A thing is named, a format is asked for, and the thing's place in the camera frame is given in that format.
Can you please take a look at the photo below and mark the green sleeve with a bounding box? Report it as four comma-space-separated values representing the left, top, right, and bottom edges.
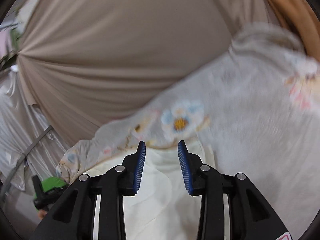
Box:
41, 177, 68, 192

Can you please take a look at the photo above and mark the cream quilted jacket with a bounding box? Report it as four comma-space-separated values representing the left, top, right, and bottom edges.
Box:
82, 139, 231, 240

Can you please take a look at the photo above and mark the grey floral fleece blanket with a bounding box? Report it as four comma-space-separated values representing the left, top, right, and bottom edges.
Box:
56, 23, 319, 239

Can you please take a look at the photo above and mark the person's left hand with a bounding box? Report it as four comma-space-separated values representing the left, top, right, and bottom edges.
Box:
37, 209, 48, 220

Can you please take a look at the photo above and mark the beige draped curtain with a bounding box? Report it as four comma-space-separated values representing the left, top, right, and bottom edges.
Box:
17, 0, 278, 145

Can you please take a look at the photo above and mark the orange hanging garment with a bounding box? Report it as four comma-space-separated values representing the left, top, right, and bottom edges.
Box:
267, 0, 319, 61

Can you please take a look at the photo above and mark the silver satin curtain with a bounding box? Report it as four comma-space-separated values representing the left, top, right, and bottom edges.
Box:
1, 71, 70, 179

